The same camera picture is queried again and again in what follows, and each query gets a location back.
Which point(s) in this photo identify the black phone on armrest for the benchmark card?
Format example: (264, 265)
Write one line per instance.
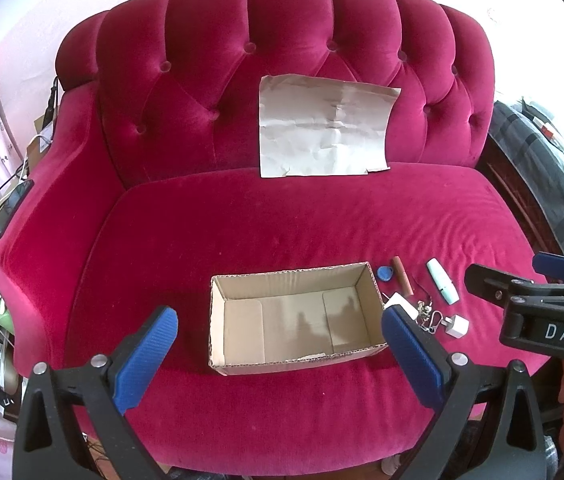
(11, 202)

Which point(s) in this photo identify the pale blue cosmetic tube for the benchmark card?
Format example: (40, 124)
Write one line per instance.
(442, 281)

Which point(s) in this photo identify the blue teardrop key fob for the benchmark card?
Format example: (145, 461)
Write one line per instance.
(384, 273)

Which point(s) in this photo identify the crumpled brown paper sheet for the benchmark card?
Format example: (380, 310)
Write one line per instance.
(319, 127)

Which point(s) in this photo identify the brown lipstick tube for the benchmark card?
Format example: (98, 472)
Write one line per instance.
(402, 277)

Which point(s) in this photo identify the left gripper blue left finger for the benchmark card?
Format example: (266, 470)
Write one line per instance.
(49, 443)

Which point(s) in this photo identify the metal keychain bunch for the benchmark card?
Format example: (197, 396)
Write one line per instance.
(428, 318)

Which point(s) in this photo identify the cardboard box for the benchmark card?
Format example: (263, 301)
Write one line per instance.
(276, 322)

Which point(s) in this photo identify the red velvet tufted sofa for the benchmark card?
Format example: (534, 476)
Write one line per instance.
(151, 188)

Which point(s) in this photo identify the grey plaid blanket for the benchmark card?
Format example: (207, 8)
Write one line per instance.
(536, 161)

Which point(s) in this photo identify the white charger plug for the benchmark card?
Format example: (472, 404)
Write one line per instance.
(456, 326)

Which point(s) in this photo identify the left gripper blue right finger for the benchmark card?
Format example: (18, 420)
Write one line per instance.
(486, 422)

